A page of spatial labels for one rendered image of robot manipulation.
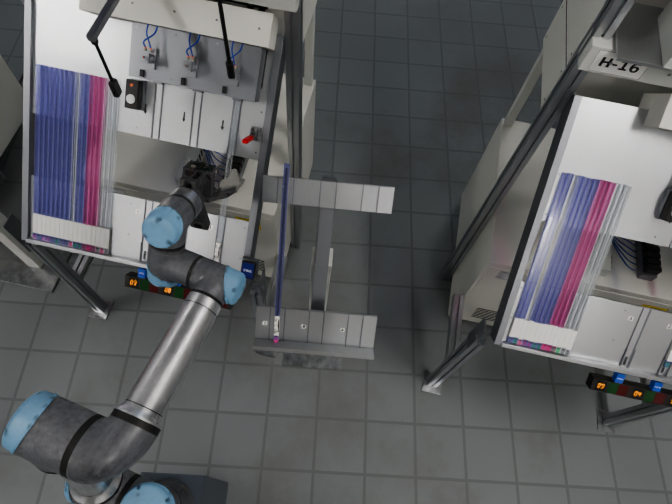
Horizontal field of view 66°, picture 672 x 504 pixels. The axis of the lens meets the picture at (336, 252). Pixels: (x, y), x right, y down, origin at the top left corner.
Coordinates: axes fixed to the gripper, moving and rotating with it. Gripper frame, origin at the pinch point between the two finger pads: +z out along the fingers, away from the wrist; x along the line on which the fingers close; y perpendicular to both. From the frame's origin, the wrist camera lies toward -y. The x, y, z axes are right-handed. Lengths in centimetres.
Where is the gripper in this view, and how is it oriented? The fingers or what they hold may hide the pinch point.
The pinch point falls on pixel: (216, 176)
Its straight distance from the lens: 139.1
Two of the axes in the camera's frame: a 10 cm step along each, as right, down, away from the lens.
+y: 1.6, -8.4, -5.3
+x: -9.8, -2.1, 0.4
